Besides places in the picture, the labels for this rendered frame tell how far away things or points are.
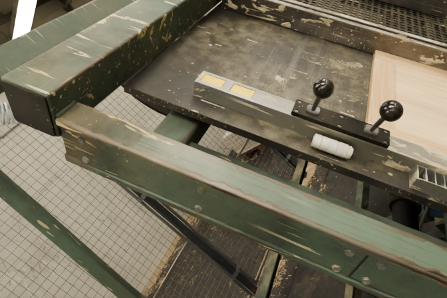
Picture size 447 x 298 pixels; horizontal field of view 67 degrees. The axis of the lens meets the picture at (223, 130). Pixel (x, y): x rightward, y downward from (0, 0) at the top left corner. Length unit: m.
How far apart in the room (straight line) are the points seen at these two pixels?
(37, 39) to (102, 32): 0.56
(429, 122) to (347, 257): 0.45
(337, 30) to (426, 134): 0.44
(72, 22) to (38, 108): 0.80
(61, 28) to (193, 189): 0.96
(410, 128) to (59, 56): 0.75
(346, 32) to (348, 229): 0.72
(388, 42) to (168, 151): 0.79
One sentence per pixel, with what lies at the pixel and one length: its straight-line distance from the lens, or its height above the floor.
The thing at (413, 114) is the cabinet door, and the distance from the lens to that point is 0.92.
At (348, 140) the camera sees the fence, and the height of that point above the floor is 1.41.
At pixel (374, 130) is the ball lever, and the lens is 0.72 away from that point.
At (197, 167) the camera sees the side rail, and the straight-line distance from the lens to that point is 0.55.
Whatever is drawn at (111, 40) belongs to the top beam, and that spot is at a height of 1.89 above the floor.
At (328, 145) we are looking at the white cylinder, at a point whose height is 1.43.
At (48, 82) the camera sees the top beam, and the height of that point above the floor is 1.89.
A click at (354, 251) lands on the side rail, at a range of 0.56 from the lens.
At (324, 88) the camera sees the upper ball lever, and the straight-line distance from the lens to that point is 0.61.
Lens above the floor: 1.73
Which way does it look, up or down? 11 degrees down
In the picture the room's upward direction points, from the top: 46 degrees counter-clockwise
